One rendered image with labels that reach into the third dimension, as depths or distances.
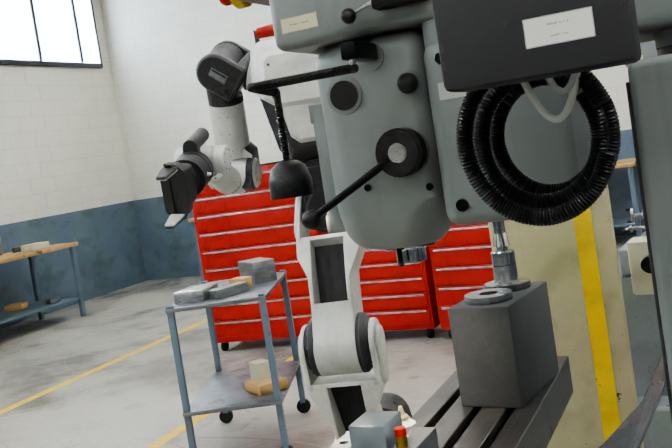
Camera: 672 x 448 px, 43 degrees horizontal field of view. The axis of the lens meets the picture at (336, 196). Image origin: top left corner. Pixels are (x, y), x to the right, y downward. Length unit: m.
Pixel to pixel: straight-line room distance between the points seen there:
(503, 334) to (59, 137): 10.69
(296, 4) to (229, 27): 10.70
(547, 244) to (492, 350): 1.51
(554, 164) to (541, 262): 1.94
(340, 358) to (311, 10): 1.00
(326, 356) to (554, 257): 1.26
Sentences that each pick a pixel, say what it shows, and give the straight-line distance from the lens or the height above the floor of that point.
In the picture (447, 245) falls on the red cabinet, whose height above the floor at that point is 0.69.
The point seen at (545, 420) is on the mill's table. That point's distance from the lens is 1.66.
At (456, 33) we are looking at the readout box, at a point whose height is 1.58.
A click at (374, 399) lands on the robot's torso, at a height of 0.88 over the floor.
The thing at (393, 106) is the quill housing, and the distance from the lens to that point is 1.25.
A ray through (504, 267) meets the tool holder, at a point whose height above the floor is 1.20.
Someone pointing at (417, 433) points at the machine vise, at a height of 1.07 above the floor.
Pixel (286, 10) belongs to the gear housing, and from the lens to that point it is 1.30.
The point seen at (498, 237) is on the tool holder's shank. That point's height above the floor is 1.26.
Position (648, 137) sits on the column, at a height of 1.43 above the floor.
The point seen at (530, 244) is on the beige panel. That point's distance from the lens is 3.09.
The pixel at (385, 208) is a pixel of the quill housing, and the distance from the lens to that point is 1.27.
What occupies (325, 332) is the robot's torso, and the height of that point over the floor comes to 1.05.
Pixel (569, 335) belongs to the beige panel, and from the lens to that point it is 3.14.
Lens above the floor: 1.47
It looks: 3 degrees down
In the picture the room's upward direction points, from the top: 9 degrees counter-clockwise
